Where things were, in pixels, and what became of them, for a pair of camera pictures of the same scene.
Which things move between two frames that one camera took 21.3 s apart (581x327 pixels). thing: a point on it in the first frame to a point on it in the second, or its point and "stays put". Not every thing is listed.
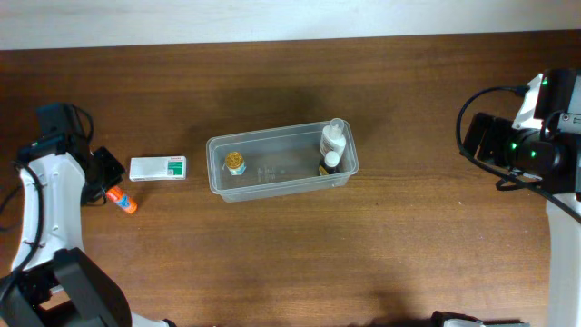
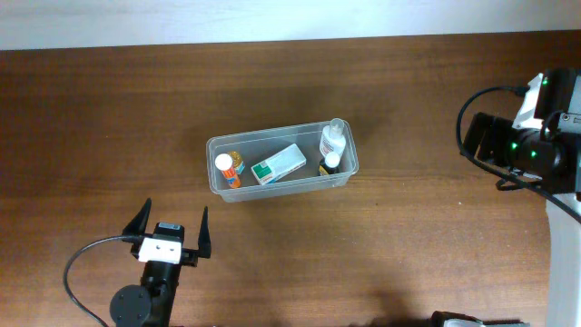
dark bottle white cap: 329,164 stays put
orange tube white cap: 118,197 to 224,163
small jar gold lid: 235,163 stays put
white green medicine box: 157,168 to 280,163
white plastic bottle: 332,138 stays put
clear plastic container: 279,162 stays put
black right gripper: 481,137 stays put
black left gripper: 105,166 to 191,254
